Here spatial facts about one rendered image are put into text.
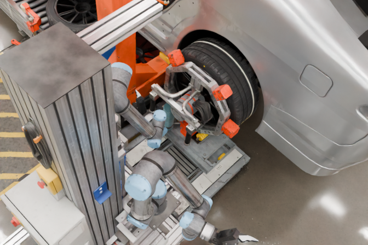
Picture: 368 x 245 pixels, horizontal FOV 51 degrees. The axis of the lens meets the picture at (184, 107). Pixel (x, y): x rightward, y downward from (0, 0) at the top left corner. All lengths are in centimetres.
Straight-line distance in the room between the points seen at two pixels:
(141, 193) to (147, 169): 10
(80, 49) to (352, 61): 128
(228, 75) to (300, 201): 144
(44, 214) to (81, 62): 85
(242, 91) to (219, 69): 20
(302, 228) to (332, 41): 178
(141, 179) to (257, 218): 176
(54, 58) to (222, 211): 224
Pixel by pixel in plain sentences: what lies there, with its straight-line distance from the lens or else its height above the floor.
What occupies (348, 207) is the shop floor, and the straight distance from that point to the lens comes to 357.
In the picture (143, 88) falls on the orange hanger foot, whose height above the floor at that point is 65.
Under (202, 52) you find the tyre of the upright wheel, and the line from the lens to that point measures 246.
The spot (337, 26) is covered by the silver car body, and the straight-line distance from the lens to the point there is 203.
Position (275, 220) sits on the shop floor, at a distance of 327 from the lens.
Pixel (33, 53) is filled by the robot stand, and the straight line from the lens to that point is 127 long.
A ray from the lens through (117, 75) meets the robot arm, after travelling 193.
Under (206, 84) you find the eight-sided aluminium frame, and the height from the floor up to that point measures 112.
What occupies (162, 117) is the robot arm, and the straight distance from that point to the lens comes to 217.
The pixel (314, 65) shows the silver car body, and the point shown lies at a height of 155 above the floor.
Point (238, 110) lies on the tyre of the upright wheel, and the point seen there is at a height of 99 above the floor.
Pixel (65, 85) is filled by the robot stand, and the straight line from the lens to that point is 117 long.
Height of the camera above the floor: 294
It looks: 55 degrees down
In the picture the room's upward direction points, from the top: 10 degrees clockwise
